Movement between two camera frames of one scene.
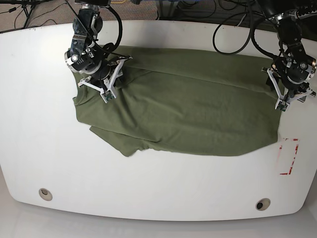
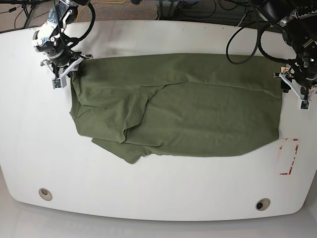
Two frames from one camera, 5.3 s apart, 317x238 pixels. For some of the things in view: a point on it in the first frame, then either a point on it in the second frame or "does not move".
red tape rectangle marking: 294,156 does not move
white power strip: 307,15 does not move
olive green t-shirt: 180,103 does not move
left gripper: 105,86 to 60,71
